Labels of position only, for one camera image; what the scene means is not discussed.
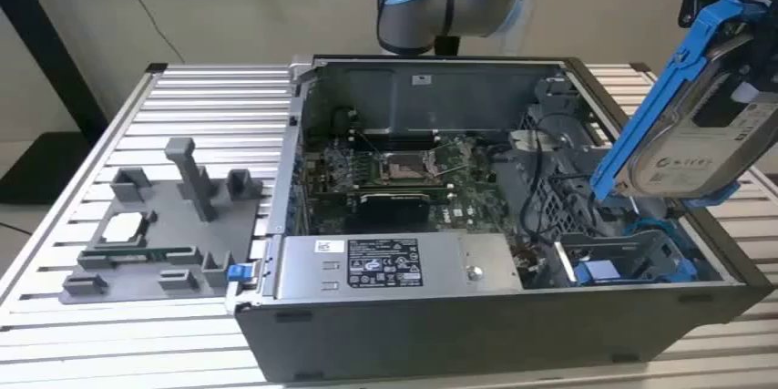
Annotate long black disk wire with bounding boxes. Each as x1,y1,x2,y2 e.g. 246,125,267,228
521,111,577,238

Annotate blue data wire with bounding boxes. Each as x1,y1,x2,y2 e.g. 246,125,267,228
623,218,675,238

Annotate green motherboard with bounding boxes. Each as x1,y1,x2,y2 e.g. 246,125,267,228
300,133,518,236

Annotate hard disk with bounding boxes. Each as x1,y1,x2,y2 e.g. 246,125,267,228
589,0,778,209

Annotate silver power supply unit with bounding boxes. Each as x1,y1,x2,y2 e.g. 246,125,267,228
272,232,526,300

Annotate CPU socket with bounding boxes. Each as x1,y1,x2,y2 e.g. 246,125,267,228
379,151,441,181

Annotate thin black wall cable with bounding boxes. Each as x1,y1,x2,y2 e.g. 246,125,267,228
100,0,187,65

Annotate green RAM stick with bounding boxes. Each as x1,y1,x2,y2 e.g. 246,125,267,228
108,247,191,263

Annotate black RAM slots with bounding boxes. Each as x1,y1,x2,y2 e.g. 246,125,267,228
355,128,443,149

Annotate black monitor stand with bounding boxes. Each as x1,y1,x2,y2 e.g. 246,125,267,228
0,0,112,206

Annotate black graphics card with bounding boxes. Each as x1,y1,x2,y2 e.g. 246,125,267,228
357,192,434,231

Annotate grey parts rack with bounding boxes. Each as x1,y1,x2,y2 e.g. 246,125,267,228
59,137,266,306

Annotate black open PC case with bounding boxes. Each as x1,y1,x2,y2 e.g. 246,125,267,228
224,54,777,384

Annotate grey metal drive cage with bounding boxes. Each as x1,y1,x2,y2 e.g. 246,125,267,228
495,77,689,244

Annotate silver CPU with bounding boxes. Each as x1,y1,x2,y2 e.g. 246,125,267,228
100,214,151,244

